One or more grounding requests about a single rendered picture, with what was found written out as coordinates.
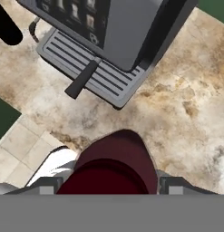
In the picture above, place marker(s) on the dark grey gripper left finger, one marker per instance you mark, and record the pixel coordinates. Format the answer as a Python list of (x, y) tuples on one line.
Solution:
[(50, 182)]

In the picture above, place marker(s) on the white rounded object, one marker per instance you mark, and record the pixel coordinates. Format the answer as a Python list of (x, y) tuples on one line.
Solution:
[(60, 160)]

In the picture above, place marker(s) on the black rounded cylinder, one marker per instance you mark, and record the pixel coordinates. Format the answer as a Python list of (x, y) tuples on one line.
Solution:
[(6, 25)]

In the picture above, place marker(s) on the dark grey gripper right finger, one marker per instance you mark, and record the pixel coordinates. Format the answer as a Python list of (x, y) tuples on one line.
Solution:
[(172, 182)]

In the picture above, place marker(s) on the dark red round stool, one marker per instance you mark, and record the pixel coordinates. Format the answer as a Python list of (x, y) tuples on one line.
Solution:
[(116, 163)]

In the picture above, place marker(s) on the grey and black coffee machine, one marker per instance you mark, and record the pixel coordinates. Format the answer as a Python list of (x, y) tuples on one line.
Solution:
[(122, 33)]

